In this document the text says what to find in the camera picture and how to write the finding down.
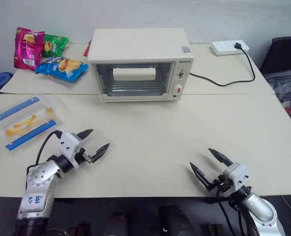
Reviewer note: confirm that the blue container clip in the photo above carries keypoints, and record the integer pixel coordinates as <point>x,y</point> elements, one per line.
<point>31,135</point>
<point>16,109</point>

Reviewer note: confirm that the clear plastic bag of items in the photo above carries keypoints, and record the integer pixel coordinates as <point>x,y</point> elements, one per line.
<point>289,93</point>

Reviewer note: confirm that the red packet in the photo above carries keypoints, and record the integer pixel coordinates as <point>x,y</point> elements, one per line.
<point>87,50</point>

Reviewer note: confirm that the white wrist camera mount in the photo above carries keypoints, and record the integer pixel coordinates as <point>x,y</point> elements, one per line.
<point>68,145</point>
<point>239,175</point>

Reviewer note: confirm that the white power strip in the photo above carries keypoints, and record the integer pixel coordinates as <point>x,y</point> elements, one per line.
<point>224,49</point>

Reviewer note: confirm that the pink chip bag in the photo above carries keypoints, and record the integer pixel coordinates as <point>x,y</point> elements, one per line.
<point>27,49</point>

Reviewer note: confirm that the blue chip bag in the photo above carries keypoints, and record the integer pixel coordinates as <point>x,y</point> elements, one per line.
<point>62,67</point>

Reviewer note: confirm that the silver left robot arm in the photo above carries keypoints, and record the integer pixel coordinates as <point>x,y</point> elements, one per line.
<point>38,182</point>

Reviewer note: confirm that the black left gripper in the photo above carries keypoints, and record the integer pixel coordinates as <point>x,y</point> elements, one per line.
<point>81,155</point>

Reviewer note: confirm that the yellow french fry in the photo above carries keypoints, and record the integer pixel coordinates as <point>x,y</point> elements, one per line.
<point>49,111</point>
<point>25,121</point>
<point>14,132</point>

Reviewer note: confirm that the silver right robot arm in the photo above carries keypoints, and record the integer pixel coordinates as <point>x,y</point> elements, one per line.
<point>261,211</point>

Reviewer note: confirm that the cream toaster oven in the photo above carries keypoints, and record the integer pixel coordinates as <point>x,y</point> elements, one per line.
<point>138,46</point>

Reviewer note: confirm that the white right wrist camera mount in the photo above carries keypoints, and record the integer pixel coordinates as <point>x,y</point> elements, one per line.
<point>239,175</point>

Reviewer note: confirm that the clear container with blue clips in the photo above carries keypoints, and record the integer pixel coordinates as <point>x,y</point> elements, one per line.
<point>25,108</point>

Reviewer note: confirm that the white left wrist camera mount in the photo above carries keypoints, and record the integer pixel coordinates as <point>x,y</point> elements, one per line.
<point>68,145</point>

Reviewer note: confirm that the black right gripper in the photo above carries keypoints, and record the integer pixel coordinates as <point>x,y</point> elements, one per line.
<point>221,184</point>

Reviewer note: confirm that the green chip bag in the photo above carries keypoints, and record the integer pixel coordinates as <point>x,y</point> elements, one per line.
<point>53,46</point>

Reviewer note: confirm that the black chair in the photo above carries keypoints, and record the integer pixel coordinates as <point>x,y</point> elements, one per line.
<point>283,54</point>

